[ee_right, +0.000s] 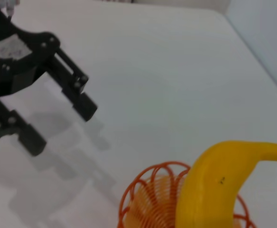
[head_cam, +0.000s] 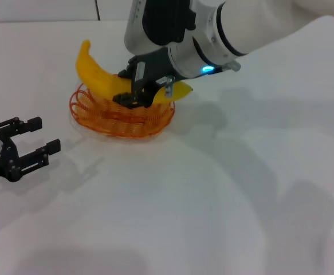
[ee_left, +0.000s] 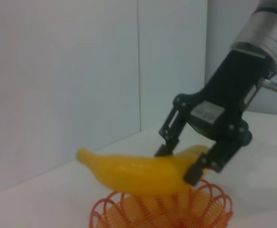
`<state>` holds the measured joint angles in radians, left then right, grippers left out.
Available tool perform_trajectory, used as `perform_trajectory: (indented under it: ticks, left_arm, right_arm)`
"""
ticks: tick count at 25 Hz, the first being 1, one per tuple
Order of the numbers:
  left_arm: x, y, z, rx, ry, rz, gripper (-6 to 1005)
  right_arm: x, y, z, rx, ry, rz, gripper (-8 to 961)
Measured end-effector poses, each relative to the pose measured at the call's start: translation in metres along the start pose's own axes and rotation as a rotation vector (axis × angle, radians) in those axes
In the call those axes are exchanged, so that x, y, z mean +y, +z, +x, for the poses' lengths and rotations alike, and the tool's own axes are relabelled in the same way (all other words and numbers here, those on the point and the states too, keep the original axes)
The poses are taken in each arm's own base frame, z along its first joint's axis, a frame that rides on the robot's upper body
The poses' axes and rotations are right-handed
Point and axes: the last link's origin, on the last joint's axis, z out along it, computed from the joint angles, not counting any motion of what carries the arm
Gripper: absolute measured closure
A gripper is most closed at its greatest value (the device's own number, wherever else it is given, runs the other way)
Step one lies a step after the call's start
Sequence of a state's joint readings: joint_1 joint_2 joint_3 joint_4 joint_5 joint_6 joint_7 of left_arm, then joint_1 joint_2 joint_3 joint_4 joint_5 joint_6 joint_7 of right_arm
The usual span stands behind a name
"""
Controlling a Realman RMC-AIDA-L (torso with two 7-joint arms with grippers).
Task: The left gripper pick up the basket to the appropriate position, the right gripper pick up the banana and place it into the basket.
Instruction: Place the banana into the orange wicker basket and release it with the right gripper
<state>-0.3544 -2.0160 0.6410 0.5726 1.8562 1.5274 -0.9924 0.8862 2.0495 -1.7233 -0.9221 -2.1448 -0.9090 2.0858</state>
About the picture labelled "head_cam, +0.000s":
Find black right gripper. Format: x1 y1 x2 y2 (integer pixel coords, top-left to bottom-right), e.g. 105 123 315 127
112 46 181 109

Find orange wire basket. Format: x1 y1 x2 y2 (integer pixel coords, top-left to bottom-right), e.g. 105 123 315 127
69 73 176 140

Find yellow banana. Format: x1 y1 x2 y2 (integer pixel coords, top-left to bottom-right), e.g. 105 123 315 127
75 40 194 104

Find right arm cable with plug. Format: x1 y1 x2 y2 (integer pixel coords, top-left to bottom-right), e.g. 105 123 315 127
163 61 242 99

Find right wrist camera unit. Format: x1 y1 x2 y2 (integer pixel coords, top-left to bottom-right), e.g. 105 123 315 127
123 0 198 56

